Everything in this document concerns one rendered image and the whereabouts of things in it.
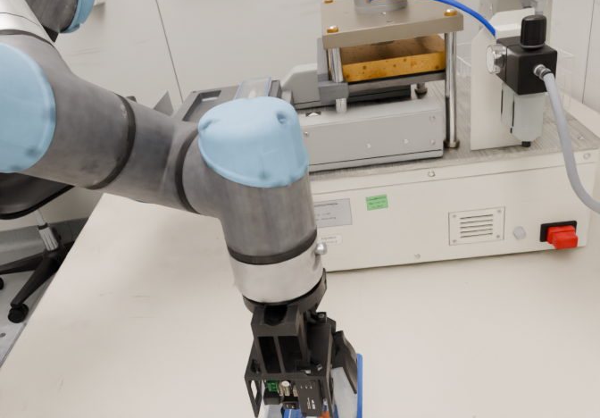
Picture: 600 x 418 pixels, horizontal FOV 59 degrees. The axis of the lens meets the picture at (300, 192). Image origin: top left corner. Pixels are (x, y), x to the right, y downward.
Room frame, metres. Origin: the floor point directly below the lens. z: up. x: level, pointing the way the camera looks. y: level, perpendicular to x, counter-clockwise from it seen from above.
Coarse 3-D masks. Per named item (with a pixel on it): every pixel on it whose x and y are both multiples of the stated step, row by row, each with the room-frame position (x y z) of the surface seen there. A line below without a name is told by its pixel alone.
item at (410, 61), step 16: (352, 48) 0.80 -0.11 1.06; (368, 48) 0.79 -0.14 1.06; (384, 48) 0.77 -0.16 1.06; (400, 48) 0.76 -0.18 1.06; (416, 48) 0.74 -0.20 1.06; (432, 48) 0.73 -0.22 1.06; (352, 64) 0.72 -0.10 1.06; (368, 64) 0.71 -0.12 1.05; (384, 64) 0.71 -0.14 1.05; (400, 64) 0.71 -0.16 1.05; (416, 64) 0.69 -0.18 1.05; (432, 64) 0.71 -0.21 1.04; (352, 80) 0.72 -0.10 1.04; (368, 80) 0.72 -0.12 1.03; (384, 80) 0.71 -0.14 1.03; (400, 80) 0.71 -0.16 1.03; (416, 80) 0.71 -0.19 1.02; (432, 80) 0.71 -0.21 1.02
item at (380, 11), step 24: (336, 0) 0.95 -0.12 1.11; (360, 0) 0.79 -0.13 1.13; (384, 0) 0.77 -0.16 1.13; (408, 0) 0.84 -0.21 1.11; (432, 0) 0.80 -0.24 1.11; (336, 24) 0.74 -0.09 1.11; (360, 24) 0.71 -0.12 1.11; (384, 24) 0.69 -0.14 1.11; (408, 24) 0.68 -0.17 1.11; (432, 24) 0.67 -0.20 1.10; (456, 24) 0.67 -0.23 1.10
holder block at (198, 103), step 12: (276, 84) 0.90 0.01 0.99; (192, 96) 0.91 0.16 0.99; (204, 96) 0.93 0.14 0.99; (216, 96) 0.93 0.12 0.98; (228, 96) 0.88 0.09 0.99; (276, 96) 0.83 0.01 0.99; (180, 108) 0.85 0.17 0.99; (192, 108) 0.86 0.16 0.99; (204, 108) 0.88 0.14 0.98; (180, 120) 0.79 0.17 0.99; (192, 120) 0.83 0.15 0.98
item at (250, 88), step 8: (248, 80) 0.92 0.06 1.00; (256, 80) 0.91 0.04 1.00; (264, 80) 0.91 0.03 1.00; (240, 88) 0.88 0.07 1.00; (248, 88) 0.87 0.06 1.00; (256, 88) 0.86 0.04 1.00; (264, 88) 0.86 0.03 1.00; (240, 96) 0.83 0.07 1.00; (248, 96) 0.83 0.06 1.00; (256, 96) 0.82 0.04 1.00
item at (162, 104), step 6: (288, 90) 0.94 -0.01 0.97; (162, 96) 0.89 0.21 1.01; (168, 96) 0.92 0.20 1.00; (282, 96) 0.91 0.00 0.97; (288, 96) 0.90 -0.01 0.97; (156, 102) 0.86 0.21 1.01; (162, 102) 0.88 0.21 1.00; (168, 102) 0.91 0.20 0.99; (288, 102) 0.87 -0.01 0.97; (156, 108) 0.85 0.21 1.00; (162, 108) 0.87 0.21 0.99; (168, 108) 0.90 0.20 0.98; (174, 108) 0.94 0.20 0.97; (168, 114) 0.89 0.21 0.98; (174, 114) 0.91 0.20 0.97
